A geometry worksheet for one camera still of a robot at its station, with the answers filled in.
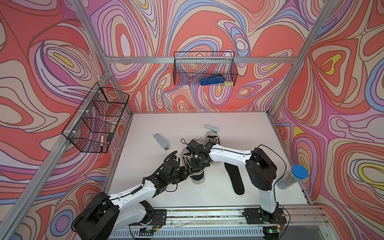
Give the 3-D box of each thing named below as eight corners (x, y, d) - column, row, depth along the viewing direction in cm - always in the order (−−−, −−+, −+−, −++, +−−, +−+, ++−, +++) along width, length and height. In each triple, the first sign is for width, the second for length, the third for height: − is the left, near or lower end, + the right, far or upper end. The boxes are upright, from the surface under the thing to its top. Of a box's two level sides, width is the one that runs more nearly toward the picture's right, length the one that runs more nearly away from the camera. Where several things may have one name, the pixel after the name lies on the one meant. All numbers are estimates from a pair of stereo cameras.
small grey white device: (204, 129, 111) (204, 126, 109) (205, 125, 113) (206, 123, 111) (217, 133, 108) (217, 131, 106) (218, 130, 110) (219, 127, 108)
